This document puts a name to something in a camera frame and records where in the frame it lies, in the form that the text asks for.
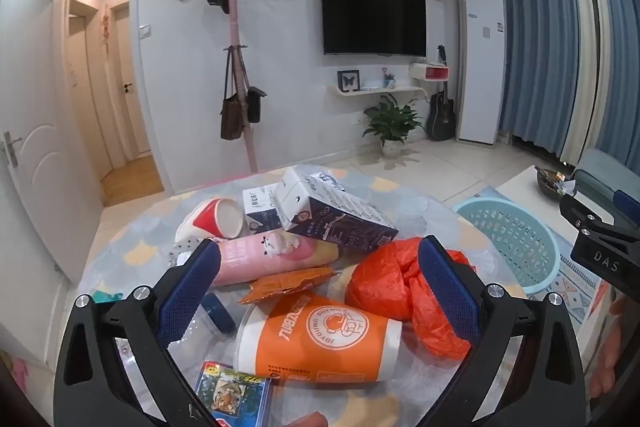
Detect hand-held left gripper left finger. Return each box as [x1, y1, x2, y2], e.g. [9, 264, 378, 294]
[52, 237, 236, 427]

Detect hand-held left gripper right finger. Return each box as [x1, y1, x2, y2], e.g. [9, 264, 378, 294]
[400, 234, 588, 427]

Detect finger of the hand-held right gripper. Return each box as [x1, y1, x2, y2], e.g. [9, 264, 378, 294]
[616, 189, 640, 223]
[559, 194, 640, 240]

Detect orange plastic bag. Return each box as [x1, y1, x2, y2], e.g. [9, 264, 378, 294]
[345, 237, 481, 360]

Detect red and white cup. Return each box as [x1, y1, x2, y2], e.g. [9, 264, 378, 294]
[175, 198, 246, 248]

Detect light blue plastic basket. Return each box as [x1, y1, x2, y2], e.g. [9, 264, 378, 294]
[452, 198, 561, 295]

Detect pink cartoon paper tube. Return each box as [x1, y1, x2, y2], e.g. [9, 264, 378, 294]
[212, 229, 346, 288]

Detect dark blue milk carton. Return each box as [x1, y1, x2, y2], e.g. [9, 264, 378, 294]
[274, 166, 399, 253]

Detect orange paper cup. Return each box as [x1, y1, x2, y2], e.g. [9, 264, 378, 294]
[234, 289, 403, 383]

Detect clear bottle with blue cap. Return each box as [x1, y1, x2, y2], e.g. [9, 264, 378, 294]
[167, 292, 238, 358]

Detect grey dotted wrapper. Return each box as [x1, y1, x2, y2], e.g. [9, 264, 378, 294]
[170, 237, 201, 265]

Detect grey blue chair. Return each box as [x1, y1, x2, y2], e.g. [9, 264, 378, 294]
[572, 149, 640, 228]

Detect dark bowl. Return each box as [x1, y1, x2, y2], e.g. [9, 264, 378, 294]
[536, 167, 576, 200]

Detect white coffee table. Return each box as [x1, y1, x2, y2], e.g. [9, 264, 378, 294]
[500, 166, 576, 228]

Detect pink printed cloth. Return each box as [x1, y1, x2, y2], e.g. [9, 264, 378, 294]
[595, 282, 640, 408]

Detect orange snack packet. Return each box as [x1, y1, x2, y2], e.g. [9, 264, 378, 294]
[239, 267, 337, 305]

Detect blue card packet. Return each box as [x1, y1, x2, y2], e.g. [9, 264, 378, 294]
[194, 361, 273, 427]

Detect small white carton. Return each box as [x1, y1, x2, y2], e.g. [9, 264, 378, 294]
[242, 183, 288, 235]

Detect blue curtain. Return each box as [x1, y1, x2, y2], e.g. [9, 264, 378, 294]
[480, 0, 586, 158]
[597, 0, 640, 170]

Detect cream curtain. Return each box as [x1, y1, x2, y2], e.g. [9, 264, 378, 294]
[560, 0, 617, 168]

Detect black guitar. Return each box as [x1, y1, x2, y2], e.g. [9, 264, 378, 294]
[427, 82, 456, 142]

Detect potted green plant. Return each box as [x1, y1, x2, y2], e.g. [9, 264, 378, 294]
[362, 94, 425, 158]

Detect red sausage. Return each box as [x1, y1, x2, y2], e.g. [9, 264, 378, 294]
[292, 412, 331, 427]

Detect brown tote bag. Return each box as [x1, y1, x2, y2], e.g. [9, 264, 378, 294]
[221, 49, 247, 142]

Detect white refrigerator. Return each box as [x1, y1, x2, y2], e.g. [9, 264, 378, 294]
[457, 0, 505, 145]

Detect black handbag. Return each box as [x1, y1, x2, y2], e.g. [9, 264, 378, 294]
[246, 57, 268, 124]

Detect hallway door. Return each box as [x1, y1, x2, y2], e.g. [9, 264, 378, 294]
[110, 2, 152, 158]

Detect white open door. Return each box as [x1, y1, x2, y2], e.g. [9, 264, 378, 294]
[0, 0, 106, 288]

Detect pink coat rack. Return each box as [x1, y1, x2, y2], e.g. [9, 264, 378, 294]
[210, 0, 267, 174]

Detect white and red wall box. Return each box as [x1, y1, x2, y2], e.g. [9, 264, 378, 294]
[409, 62, 450, 84]

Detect low white wall shelf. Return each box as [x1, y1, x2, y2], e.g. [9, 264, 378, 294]
[327, 84, 426, 100]

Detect black wall television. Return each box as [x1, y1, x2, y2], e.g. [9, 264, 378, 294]
[320, 0, 428, 58]

